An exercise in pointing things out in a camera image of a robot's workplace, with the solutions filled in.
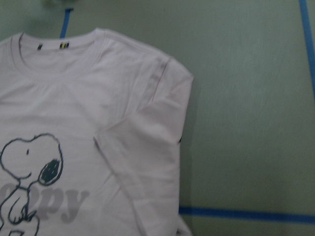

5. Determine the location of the pink Snoopy t-shirt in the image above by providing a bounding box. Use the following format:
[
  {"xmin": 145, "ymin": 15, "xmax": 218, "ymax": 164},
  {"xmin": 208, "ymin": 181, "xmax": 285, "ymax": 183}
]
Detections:
[{"xmin": 0, "ymin": 29, "xmax": 193, "ymax": 236}]

